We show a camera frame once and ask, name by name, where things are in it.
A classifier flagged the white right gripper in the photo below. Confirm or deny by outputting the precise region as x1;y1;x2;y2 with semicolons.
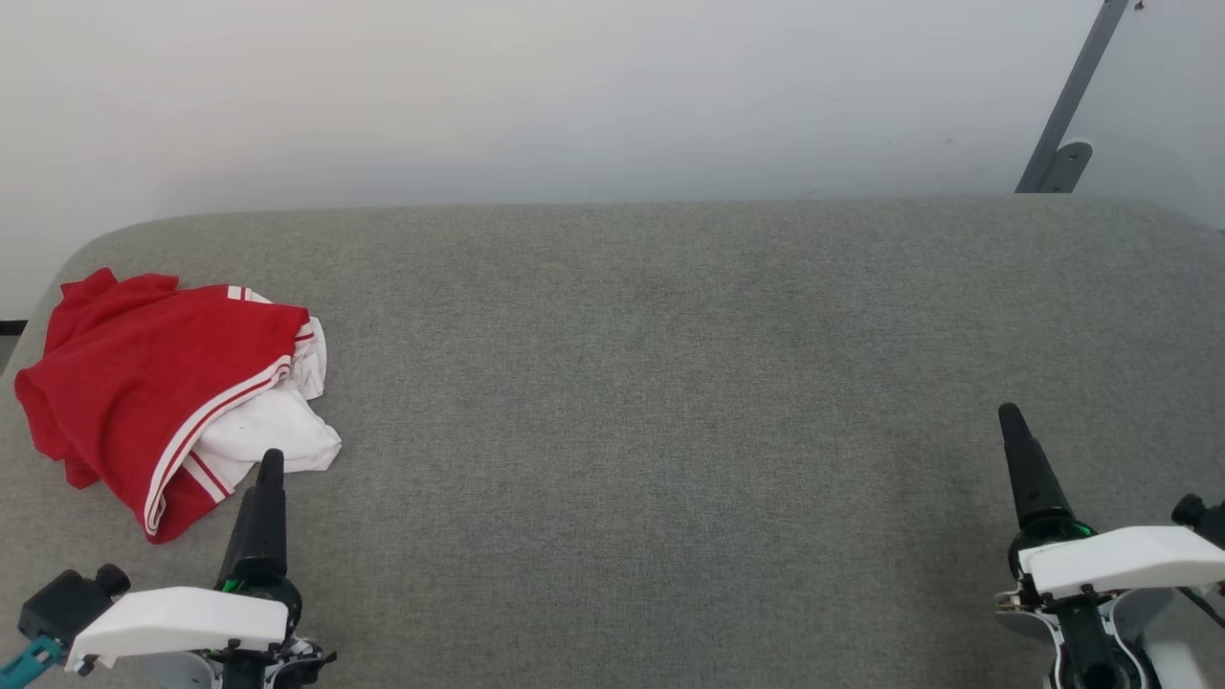
995;403;1225;633

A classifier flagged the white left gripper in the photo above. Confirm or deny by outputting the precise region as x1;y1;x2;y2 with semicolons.
65;449;336;689

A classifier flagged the red and white shirt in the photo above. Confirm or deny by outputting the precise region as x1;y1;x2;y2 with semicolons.
13;268;343;545

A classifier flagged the grey fabric sofa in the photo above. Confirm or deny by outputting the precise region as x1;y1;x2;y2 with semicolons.
0;194;1225;689

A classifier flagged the grey metal bar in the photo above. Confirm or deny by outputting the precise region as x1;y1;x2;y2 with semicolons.
1014;0;1130;194

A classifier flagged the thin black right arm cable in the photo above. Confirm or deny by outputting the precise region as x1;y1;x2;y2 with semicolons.
1175;586;1225;631

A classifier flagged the teal cable connector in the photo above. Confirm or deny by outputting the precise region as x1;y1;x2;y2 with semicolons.
0;636;66;688

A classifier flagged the grey metal bracket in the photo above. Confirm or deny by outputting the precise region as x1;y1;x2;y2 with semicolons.
1036;141;1094;194

